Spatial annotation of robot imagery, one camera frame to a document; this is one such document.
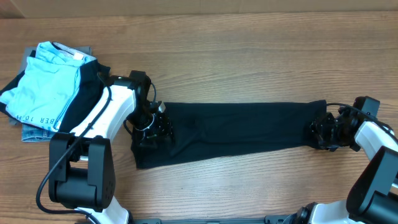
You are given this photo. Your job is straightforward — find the black t-shirt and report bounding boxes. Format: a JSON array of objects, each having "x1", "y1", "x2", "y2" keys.
[{"x1": 131, "y1": 100, "x2": 326, "y2": 169}]

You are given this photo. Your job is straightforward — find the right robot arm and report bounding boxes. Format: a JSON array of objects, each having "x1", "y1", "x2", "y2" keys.
[{"x1": 284, "y1": 96, "x2": 397, "y2": 223}]

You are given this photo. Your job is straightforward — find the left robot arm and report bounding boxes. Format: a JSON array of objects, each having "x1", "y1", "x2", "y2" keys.
[{"x1": 41, "y1": 71, "x2": 175, "y2": 223}]

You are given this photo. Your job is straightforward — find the black folded garment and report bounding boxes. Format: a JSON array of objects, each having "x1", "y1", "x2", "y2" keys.
[{"x1": 1, "y1": 60, "x2": 111, "y2": 135}]

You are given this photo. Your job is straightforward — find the light blue folded t-shirt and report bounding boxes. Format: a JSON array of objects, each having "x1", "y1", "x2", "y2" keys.
[{"x1": 1, "y1": 42, "x2": 97, "y2": 131}]

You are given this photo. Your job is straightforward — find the folded blue jeans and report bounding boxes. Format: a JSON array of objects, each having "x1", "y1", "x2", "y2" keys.
[{"x1": 21, "y1": 124, "x2": 55, "y2": 142}]

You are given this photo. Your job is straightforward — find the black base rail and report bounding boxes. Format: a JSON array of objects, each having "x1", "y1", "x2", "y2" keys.
[{"x1": 127, "y1": 215, "x2": 296, "y2": 224}]

